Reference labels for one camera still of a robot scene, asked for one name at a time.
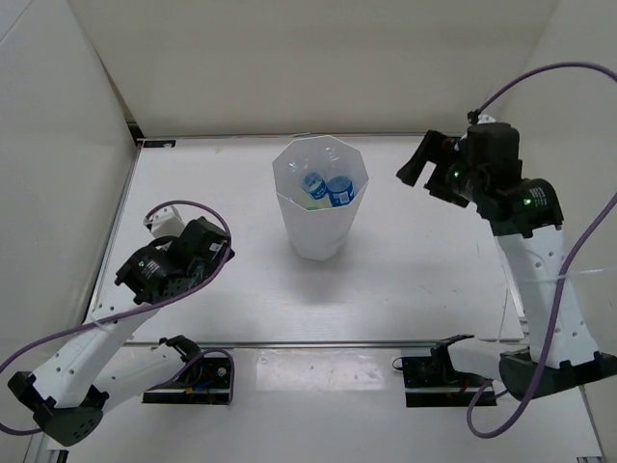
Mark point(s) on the clear unlabelled plastic bottle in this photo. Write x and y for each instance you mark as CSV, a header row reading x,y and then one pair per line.
x,y
303,159

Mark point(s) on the aluminium rail across table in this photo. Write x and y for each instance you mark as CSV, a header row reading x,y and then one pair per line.
x,y
371,344

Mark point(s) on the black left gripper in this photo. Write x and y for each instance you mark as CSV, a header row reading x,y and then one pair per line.
x,y
208,266

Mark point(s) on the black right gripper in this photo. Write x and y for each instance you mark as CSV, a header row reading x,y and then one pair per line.
x,y
431,147

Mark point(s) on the green plastic soda bottle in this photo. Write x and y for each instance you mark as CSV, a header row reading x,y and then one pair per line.
x,y
317,204

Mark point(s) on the small black label bottle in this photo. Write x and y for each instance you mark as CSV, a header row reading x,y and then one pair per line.
x,y
332,156

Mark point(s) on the white octagonal plastic bin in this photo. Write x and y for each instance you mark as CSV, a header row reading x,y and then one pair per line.
x,y
319,234

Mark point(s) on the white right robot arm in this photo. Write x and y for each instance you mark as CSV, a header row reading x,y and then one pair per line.
x,y
526,221

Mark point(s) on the blue label Aquarius bottle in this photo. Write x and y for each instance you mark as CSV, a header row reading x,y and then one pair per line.
x,y
341,191

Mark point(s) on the blue label Pocari bottle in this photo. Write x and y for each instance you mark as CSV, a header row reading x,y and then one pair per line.
x,y
315,186

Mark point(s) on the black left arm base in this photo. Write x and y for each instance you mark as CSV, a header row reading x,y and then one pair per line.
x,y
210,381

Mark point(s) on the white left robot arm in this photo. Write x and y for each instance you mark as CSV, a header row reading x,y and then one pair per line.
x,y
70,393

